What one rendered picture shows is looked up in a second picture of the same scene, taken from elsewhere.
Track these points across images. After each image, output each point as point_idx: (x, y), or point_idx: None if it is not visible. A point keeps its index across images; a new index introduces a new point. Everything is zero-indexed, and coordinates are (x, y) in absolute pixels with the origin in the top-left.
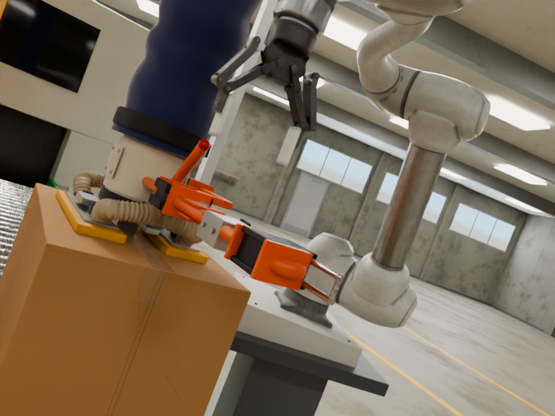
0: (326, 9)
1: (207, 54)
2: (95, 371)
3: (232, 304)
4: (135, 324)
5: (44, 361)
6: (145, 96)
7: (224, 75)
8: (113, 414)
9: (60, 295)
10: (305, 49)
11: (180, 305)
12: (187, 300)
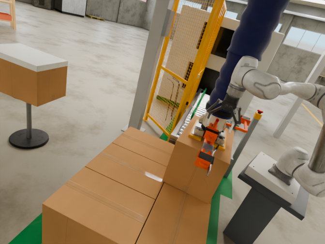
0: (239, 92)
1: None
2: (186, 170)
3: (223, 165)
4: None
5: (176, 165)
6: (211, 100)
7: (208, 110)
8: (190, 182)
9: (179, 152)
10: (232, 103)
11: None
12: None
